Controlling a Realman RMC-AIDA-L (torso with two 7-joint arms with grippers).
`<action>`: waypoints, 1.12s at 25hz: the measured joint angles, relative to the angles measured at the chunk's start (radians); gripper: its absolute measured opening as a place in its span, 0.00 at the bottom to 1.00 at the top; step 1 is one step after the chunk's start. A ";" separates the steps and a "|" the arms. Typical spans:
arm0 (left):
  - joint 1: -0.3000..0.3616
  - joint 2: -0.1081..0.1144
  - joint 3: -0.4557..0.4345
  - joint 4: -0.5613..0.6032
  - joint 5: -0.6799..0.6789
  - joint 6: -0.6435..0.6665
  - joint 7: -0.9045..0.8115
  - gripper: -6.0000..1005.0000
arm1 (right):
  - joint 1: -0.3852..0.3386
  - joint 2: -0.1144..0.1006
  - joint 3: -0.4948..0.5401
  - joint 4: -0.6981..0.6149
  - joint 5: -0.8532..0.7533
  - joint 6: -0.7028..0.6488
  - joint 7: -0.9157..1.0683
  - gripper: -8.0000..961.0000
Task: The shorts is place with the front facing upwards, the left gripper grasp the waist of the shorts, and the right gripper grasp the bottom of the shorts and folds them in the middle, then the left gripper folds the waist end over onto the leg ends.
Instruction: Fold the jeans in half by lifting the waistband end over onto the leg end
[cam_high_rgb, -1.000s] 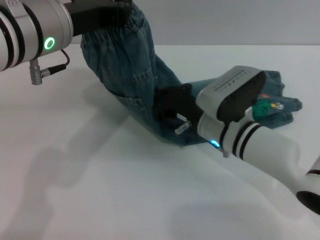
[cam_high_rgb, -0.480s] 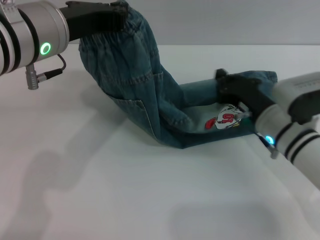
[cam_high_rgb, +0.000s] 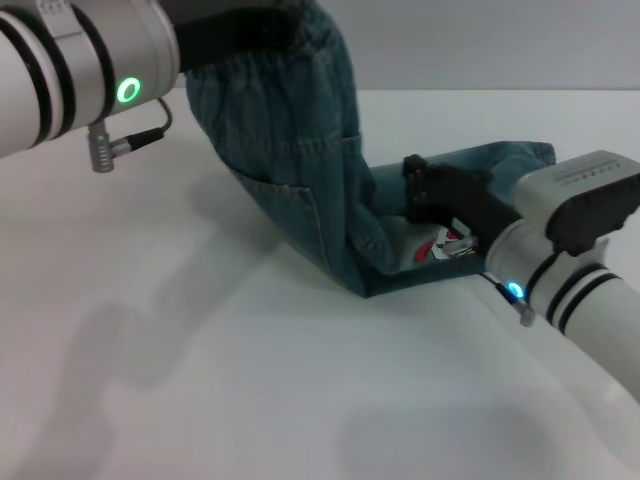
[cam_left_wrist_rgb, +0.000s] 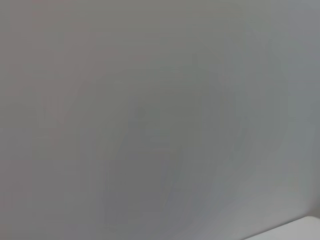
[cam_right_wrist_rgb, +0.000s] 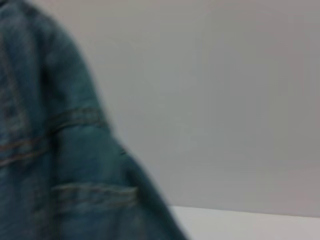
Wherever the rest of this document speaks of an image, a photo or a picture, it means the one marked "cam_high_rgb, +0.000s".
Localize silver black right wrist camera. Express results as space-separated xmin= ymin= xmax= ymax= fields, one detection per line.
xmin=514 ymin=148 xmax=640 ymax=259

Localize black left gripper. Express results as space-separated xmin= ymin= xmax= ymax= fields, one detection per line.
xmin=159 ymin=0 xmax=307 ymax=72

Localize blue denim shorts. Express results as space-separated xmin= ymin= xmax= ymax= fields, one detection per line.
xmin=184 ymin=0 xmax=559 ymax=300

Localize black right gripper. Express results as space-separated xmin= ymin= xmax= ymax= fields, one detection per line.
xmin=402 ymin=154 xmax=526 ymax=246

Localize right arm cable with plug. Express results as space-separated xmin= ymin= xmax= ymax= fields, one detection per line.
xmin=447 ymin=232 xmax=539 ymax=329

